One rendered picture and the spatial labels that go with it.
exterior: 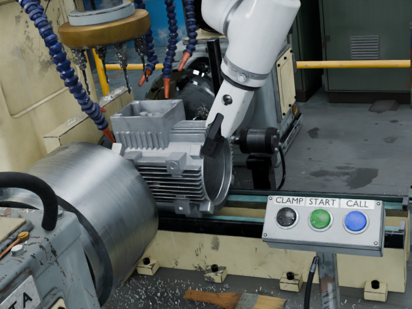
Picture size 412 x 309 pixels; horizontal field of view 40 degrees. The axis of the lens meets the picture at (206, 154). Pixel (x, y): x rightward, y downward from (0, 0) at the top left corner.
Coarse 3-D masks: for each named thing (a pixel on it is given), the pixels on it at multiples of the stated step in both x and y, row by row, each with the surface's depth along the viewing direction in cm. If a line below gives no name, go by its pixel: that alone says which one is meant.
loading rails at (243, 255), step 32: (256, 192) 123; (288, 192) 120; (320, 192) 118; (160, 224) 119; (192, 224) 116; (224, 224) 113; (256, 224) 110; (160, 256) 123; (192, 256) 120; (224, 256) 116; (256, 256) 113; (288, 256) 110; (352, 256) 105; (384, 256) 103; (288, 288) 110; (384, 288) 103
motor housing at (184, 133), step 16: (176, 128) 114; (192, 128) 112; (208, 128) 112; (176, 144) 113; (224, 144) 122; (144, 160) 112; (160, 160) 111; (192, 160) 110; (208, 160) 125; (224, 160) 124; (144, 176) 113; (160, 176) 112; (192, 176) 109; (208, 176) 125; (224, 176) 123; (160, 192) 113; (176, 192) 112; (192, 192) 110; (208, 192) 122; (224, 192) 121; (160, 208) 120
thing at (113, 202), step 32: (64, 160) 92; (96, 160) 93; (0, 192) 87; (64, 192) 84; (96, 192) 88; (128, 192) 92; (96, 224) 84; (128, 224) 90; (96, 256) 84; (128, 256) 90; (96, 288) 85
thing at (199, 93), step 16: (176, 64) 141; (192, 64) 137; (208, 64) 138; (160, 80) 137; (176, 80) 136; (192, 80) 134; (208, 80) 132; (160, 96) 139; (176, 96) 137; (192, 96) 135; (208, 96) 134; (192, 112) 137; (208, 112) 134; (240, 128) 140
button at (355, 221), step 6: (348, 216) 80; (354, 216) 80; (360, 216) 79; (348, 222) 80; (354, 222) 79; (360, 222) 79; (366, 222) 79; (348, 228) 79; (354, 228) 79; (360, 228) 79
